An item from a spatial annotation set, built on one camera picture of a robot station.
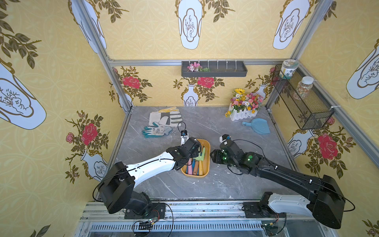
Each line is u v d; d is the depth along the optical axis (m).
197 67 0.88
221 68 0.93
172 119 1.13
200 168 0.87
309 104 0.83
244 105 1.01
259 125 1.10
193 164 0.88
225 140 0.73
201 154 0.90
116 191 0.42
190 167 0.85
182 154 0.65
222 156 0.69
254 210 0.73
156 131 1.06
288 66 0.84
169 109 1.19
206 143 0.92
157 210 0.73
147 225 0.72
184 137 0.75
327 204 0.38
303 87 0.72
